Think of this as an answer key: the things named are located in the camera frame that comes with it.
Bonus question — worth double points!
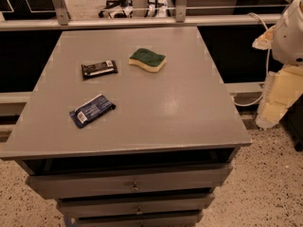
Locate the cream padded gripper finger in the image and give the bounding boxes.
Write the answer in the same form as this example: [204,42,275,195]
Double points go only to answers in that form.
[252,26,274,50]
[256,65,303,130]

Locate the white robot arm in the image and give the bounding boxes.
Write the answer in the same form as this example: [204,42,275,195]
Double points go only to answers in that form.
[252,0,303,130]

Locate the green and yellow sponge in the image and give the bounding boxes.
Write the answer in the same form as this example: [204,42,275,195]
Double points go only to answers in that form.
[129,48,167,73]

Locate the top grey drawer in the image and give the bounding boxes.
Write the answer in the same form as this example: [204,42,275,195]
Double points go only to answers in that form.
[27,164,233,199]

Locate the grey drawer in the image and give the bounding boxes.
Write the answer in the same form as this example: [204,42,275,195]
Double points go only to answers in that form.
[58,191,214,218]
[27,164,233,199]
[65,211,203,227]

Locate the middle grey drawer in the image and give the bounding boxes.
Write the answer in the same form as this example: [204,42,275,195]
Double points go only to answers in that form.
[58,191,214,218]

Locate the black office chair base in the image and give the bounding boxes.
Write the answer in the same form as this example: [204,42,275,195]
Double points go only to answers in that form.
[98,0,134,19]

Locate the grey drawer cabinet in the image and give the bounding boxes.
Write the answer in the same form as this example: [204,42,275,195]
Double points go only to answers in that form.
[0,26,253,227]

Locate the black snack bar wrapper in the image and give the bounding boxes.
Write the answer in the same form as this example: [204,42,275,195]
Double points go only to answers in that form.
[81,61,118,79]

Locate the bottom grey drawer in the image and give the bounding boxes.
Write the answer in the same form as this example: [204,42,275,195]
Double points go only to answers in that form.
[65,211,203,227]

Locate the blue snack packet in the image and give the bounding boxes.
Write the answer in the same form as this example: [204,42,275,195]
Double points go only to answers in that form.
[69,94,116,129]

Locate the grey metal railing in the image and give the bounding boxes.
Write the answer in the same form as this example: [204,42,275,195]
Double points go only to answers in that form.
[0,0,279,31]

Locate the white cable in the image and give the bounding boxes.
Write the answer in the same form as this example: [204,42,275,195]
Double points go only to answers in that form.
[232,11,272,108]

